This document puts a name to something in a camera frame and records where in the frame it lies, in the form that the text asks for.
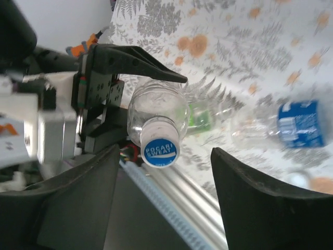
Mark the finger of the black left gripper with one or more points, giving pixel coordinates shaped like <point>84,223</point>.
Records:
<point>125,62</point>
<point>109,122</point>

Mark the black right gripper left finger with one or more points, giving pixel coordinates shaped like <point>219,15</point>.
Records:
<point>52,213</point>

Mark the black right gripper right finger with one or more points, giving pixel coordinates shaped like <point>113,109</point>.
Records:
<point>273,221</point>

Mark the clear unlabelled plastic bottle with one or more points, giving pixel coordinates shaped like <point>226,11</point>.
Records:
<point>156,104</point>

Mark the blue label plastic bottle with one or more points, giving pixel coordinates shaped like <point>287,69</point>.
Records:
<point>299,125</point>

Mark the floral table cover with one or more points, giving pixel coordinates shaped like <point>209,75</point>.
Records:
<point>247,65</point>

